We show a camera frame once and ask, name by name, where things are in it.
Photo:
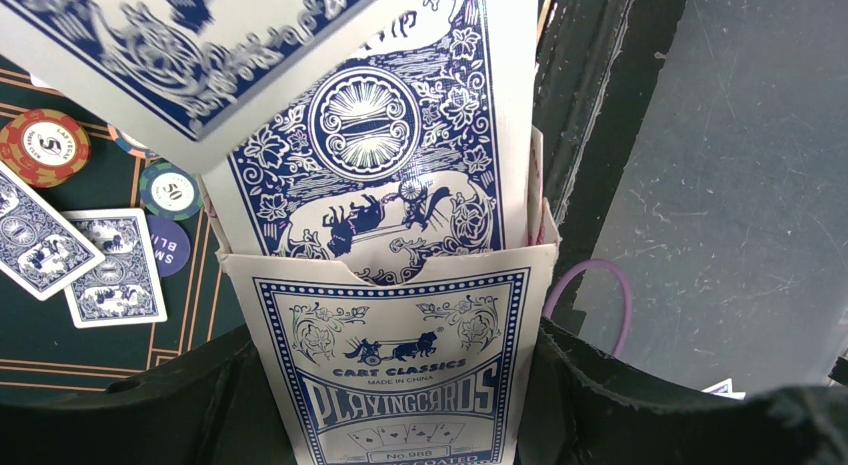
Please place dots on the green blue chips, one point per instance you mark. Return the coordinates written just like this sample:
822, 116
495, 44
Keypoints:
169, 192

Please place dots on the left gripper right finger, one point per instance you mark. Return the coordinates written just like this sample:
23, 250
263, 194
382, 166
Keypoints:
585, 407

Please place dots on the orange chips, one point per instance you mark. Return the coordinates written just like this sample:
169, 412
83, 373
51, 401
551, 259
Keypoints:
45, 147

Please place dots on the dealt card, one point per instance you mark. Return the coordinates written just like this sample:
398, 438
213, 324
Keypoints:
125, 288

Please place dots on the green poker table mat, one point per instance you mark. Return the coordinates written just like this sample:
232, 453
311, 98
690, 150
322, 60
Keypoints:
43, 355

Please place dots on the blue playing card deck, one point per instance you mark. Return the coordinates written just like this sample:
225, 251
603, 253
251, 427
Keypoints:
431, 371

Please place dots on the cards on floor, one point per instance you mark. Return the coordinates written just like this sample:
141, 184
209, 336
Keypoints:
724, 389

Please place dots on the purple small blind button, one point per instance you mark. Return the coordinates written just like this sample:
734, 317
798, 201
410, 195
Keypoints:
170, 243

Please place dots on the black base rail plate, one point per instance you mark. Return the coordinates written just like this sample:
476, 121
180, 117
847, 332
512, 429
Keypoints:
598, 63

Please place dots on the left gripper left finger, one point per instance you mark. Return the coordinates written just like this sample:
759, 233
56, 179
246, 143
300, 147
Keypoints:
212, 405

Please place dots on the stack of playing cards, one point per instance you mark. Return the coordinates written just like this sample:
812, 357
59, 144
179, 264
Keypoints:
416, 146

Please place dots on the peach blue chips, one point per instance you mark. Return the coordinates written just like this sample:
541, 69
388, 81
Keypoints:
130, 145

